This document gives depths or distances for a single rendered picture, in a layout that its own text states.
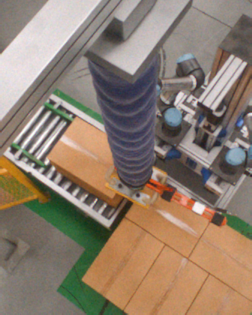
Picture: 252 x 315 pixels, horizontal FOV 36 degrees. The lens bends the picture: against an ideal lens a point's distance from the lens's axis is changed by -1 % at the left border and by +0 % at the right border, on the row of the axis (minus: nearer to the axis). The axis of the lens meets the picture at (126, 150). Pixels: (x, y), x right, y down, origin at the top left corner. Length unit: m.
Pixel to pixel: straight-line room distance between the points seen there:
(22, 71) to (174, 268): 2.56
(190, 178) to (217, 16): 2.01
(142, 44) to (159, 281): 2.40
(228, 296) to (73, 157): 1.58
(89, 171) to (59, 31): 2.14
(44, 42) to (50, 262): 3.14
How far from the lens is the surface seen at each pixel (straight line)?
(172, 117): 2.71
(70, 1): 0.91
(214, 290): 3.23
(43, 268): 3.86
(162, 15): 1.10
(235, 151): 2.68
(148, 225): 3.23
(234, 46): 2.10
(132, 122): 1.50
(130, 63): 1.01
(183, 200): 2.58
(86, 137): 3.02
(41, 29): 0.88
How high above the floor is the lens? 3.74
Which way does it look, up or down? 71 degrees down
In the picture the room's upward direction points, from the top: 9 degrees counter-clockwise
